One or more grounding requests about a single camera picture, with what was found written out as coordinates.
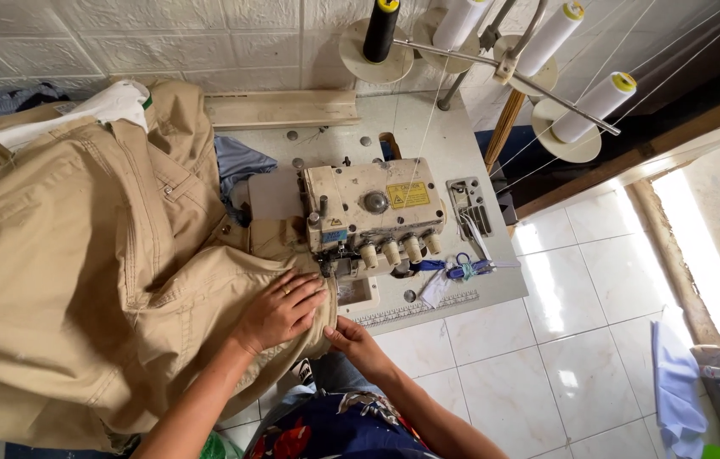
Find person's left hand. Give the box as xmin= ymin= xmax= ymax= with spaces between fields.
xmin=230 ymin=268 xmax=329 ymax=356

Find person's right hand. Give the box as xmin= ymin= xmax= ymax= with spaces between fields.
xmin=323 ymin=316 xmax=397 ymax=383

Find khaki fabric garment pile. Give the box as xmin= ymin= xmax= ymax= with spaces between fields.
xmin=0 ymin=79 xmax=339 ymax=452

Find printed measuring ruler strip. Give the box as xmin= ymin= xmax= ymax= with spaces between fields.
xmin=355 ymin=290 xmax=481 ymax=329

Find floral patterned clothing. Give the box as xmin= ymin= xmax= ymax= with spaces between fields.
xmin=245 ymin=352 xmax=437 ymax=459

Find white fabric scrap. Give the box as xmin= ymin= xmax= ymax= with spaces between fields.
xmin=419 ymin=270 xmax=453 ymax=311

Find beige overlock sewing machine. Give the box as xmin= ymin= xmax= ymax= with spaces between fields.
xmin=299 ymin=157 xmax=449 ymax=281

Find green plastic bag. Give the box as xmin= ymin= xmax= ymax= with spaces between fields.
xmin=199 ymin=431 xmax=245 ymax=459

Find blue fabric piece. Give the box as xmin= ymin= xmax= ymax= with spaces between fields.
xmin=214 ymin=135 xmax=278 ymax=204

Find metal machine side plate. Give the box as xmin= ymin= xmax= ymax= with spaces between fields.
xmin=446 ymin=176 xmax=495 ymax=242

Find wooden plank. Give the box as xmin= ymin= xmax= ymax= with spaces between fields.
xmin=204 ymin=89 xmax=362 ymax=130

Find white fabric piece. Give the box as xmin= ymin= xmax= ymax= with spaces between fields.
xmin=0 ymin=79 xmax=153 ymax=151

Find black thread cone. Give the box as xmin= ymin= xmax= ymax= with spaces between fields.
xmin=363 ymin=0 xmax=401 ymax=64

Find metal thread stand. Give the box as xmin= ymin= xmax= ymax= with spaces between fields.
xmin=338 ymin=0 xmax=622 ymax=164

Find light blue cloth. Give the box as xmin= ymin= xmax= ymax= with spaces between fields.
xmin=651 ymin=320 xmax=709 ymax=459

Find white thread cone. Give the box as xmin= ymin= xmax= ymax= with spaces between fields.
xmin=516 ymin=1 xmax=585 ymax=79
xmin=551 ymin=71 xmax=638 ymax=144
xmin=432 ymin=0 xmax=493 ymax=52

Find grey denim fabric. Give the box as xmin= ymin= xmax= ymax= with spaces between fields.
xmin=0 ymin=83 xmax=71 ymax=122

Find blue handled scissors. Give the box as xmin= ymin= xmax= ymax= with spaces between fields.
xmin=419 ymin=252 xmax=496 ymax=281

